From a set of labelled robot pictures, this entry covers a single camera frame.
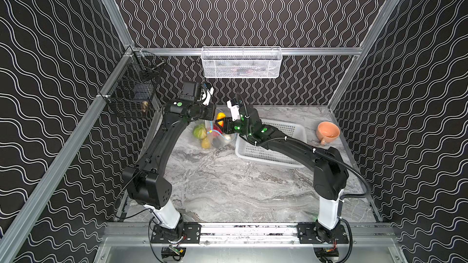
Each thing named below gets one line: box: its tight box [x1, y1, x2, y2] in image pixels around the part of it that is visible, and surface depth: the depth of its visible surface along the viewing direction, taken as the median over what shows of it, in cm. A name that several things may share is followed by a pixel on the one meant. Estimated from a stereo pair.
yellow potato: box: [201, 138, 211, 150], surface depth 99 cm
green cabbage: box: [192, 123, 208, 141], surface depth 100 cm
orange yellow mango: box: [216, 112, 227, 128], surface depth 80 cm
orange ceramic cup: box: [316, 121, 341, 146], surface depth 104 cm
